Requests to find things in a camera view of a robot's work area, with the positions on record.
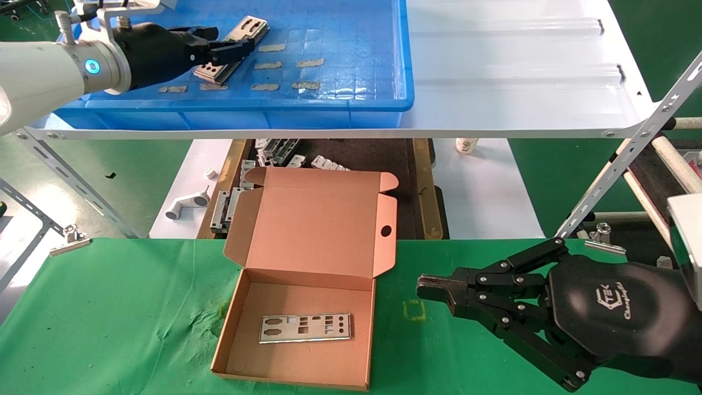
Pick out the silver binder clip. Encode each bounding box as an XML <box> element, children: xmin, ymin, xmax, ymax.
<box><xmin>49</xmin><ymin>224</ymin><xmax>91</xmax><ymax>257</ymax></box>
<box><xmin>584</xmin><ymin>222</ymin><xmax>627</xmax><ymax>256</ymax></box>

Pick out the white metal shelf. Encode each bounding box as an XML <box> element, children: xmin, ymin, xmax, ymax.
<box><xmin>16</xmin><ymin>0</ymin><xmax>656</xmax><ymax>140</ymax></box>

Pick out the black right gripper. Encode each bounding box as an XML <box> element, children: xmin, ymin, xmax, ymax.
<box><xmin>417</xmin><ymin>237</ymin><xmax>702</xmax><ymax>393</ymax></box>

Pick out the green cloth mat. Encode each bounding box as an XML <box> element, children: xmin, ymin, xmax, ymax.
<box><xmin>0</xmin><ymin>237</ymin><xmax>702</xmax><ymax>395</ymax></box>

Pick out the brown cardboard box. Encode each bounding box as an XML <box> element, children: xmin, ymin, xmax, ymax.
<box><xmin>211</xmin><ymin>166</ymin><xmax>398</xmax><ymax>391</ymax></box>

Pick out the white pipe fitting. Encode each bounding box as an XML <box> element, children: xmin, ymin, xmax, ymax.
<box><xmin>165</xmin><ymin>185</ymin><xmax>210</xmax><ymax>221</ymax></box>

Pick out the white slotted angle strut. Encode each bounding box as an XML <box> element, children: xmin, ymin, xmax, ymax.
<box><xmin>14</xmin><ymin>129</ymin><xmax>138</xmax><ymax>238</ymax></box>
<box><xmin>554</xmin><ymin>50</ymin><xmax>702</xmax><ymax>239</ymax></box>

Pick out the grey slotted angle strut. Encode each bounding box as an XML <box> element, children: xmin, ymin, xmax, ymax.
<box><xmin>0</xmin><ymin>178</ymin><xmax>64</xmax><ymax>294</ymax></box>

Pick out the black chair wheel base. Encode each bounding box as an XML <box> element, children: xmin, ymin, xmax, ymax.
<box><xmin>0</xmin><ymin>0</ymin><xmax>50</xmax><ymax>18</ymax></box>

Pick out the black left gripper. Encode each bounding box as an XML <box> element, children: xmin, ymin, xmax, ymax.
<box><xmin>112</xmin><ymin>22</ymin><xmax>256</xmax><ymax>91</ymax></box>

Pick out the blue plastic tray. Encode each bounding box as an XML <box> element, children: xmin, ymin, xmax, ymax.
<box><xmin>54</xmin><ymin>0</ymin><xmax>415</xmax><ymax>131</ymax></box>

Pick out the white plastic tube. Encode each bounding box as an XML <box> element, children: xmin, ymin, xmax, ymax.
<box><xmin>661</xmin><ymin>117</ymin><xmax>702</xmax><ymax>131</ymax></box>
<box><xmin>622</xmin><ymin>170</ymin><xmax>675</xmax><ymax>247</ymax></box>
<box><xmin>650</xmin><ymin>136</ymin><xmax>702</xmax><ymax>194</ymax></box>

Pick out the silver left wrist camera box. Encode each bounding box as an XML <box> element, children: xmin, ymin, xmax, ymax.
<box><xmin>74</xmin><ymin>0</ymin><xmax>176</xmax><ymax>28</ymax></box>

